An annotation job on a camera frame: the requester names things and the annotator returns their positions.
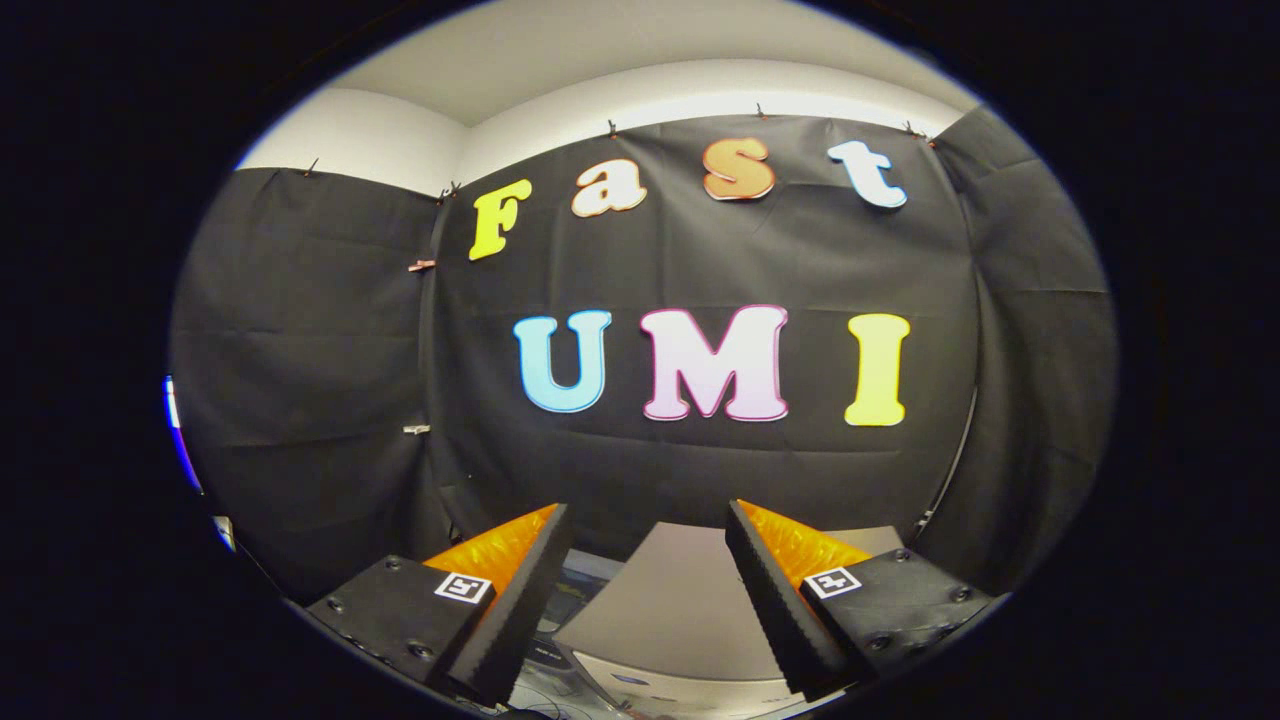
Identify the grey washing machine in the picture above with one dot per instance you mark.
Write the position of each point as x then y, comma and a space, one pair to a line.
670, 610

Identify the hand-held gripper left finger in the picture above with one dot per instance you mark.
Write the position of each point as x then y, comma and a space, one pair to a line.
525, 600

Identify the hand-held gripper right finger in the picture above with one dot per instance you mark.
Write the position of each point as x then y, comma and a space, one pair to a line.
770, 600

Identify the black backdrop cloth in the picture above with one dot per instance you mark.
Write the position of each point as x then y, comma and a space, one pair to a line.
320, 350

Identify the pink clip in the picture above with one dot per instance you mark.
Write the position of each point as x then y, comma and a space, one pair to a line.
422, 266

